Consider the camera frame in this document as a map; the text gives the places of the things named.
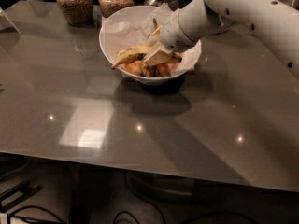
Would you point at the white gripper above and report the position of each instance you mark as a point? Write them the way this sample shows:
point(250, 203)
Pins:
point(173, 35)

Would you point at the large yellow spotted banana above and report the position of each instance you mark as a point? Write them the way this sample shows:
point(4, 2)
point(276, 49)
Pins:
point(136, 53)

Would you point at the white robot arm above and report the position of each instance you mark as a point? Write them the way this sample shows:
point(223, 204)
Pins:
point(275, 24)

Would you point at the green-stemmed yellow banana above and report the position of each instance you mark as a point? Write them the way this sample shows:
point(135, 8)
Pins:
point(149, 71)

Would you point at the small orange banana middle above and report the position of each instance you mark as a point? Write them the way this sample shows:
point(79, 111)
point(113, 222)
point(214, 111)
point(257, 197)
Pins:
point(164, 70)

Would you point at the small orange banana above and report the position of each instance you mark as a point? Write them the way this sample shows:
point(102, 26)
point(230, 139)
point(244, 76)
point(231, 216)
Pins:
point(136, 68)
point(164, 70)

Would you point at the small orange banana left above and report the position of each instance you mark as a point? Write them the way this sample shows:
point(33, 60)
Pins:
point(136, 68)

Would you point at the white bowl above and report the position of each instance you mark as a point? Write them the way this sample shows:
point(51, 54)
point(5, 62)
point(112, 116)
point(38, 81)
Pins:
point(130, 16)

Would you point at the glass jar of grains left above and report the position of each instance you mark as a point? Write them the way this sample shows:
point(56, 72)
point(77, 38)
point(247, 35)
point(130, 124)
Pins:
point(76, 12)

